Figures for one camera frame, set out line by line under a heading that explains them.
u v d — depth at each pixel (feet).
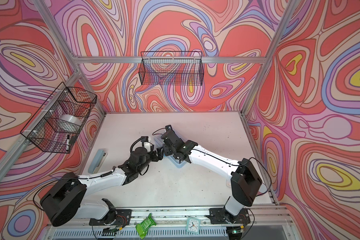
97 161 2.90
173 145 1.96
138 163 2.13
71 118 2.41
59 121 2.26
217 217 2.41
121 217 2.39
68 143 2.36
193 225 2.27
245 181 1.40
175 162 2.81
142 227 2.29
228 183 2.74
